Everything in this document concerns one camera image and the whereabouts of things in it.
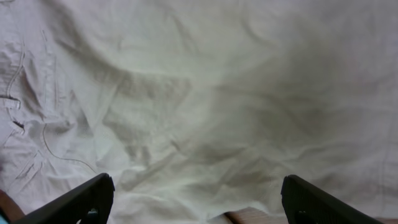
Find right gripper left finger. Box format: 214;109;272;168
14;173;114;224

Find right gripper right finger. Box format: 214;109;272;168
280;175;382;224

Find beige shorts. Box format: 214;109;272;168
1;0;397;223

